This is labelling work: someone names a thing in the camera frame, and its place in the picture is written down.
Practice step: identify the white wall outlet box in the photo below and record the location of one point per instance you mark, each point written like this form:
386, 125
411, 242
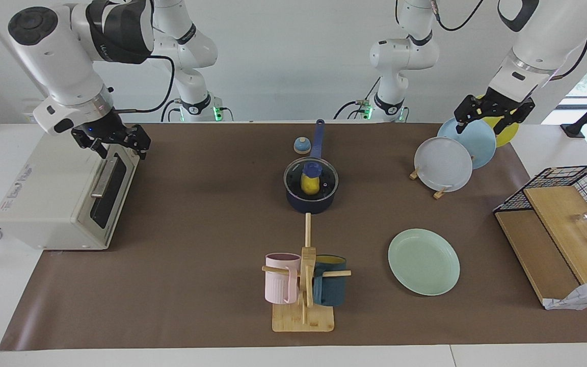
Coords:
28, 108

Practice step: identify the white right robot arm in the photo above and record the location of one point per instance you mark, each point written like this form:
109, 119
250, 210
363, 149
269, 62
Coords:
59, 56

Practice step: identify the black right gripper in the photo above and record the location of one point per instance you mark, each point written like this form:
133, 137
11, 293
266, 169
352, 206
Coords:
107, 131

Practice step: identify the pale green plate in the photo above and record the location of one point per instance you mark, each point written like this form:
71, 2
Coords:
423, 262

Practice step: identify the small blue round timer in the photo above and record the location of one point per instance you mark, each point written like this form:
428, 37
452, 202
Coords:
302, 147

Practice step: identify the yellow lemon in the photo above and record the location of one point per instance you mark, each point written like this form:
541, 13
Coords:
310, 184

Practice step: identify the wooden plate rack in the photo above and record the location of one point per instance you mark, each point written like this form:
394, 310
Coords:
440, 193

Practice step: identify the wooden shelf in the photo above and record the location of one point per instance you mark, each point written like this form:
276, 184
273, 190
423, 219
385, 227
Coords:
543, 244

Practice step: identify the wooden mug tree stand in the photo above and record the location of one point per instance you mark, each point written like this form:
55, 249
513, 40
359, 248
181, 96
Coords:
302, 318

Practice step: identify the dark teal mug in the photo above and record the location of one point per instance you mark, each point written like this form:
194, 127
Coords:
330, 290

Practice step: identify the glass lid with blue knob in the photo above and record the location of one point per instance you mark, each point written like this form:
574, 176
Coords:
326, 178

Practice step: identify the light blue plate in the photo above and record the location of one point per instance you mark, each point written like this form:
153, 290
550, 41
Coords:
479, 145

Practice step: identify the brown table mat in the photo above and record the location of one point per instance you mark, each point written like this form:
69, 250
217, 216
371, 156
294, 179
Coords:
196, 285

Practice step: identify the yellow plate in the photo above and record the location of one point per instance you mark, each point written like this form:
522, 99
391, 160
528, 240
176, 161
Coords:
507, 133

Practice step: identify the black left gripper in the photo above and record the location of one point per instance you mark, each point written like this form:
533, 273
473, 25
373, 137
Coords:
497, 104

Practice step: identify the pink ribbed mug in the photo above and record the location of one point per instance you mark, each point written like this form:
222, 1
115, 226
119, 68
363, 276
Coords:
279, 283

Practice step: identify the white toaster oven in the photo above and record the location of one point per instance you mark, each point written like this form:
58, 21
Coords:
44, 199

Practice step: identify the grey plate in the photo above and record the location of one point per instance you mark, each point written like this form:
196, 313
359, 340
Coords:
443, 164

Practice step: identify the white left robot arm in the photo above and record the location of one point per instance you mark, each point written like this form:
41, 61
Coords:
543, 46

